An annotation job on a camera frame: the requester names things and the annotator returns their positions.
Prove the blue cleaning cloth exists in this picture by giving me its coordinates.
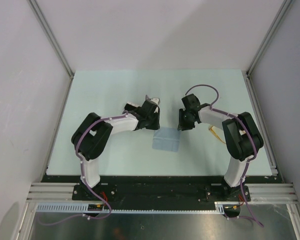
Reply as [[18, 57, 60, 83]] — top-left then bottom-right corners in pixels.
[[152, 127, 181, 153]]

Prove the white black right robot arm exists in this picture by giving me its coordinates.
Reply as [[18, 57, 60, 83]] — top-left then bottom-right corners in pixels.
[[177, 94, 264, 201]]

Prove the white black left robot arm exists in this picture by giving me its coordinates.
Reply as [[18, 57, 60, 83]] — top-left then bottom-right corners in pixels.
[[71, 96, 160, 200]]

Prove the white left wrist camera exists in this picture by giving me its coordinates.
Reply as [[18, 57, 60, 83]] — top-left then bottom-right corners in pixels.
[[145, 95, 161, 106]]

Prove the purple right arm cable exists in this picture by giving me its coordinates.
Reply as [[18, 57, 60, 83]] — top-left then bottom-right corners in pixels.
[[184, 84, 265, 228]]

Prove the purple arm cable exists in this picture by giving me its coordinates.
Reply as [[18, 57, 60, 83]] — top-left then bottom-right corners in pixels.
[[37, 109, 113, 226], [184, 84, 265, 228]]

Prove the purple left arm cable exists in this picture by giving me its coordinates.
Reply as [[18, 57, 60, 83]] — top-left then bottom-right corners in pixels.
[[37, 109, 113, 226]]

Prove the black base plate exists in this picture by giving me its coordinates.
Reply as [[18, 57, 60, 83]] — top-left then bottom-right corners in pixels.
[[41, 174, 283, 203]]

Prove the right aluminium side rail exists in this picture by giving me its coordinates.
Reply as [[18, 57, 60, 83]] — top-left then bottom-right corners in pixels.
[[242, 71, 279, 176]]

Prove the aluminium front frame rail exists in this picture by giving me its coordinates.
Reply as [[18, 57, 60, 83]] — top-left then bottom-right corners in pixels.
[[27, 182, 299, 204]]

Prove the left aluminium corner post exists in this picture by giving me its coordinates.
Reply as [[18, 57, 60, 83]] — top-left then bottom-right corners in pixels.
[[27, 0, 75, 80]]

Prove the aluminium corner post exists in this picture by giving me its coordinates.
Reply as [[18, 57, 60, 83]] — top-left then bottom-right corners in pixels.
[[27, 0, 75, 80], [245, 0, 295, 77]]

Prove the grey slotted cable duct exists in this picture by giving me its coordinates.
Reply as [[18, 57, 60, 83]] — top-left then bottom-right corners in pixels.
[[36, 202, 225, 214]]

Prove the right aluminium corner post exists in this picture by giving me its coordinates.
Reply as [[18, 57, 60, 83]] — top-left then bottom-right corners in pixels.
[[245, 0, 295, 77]]

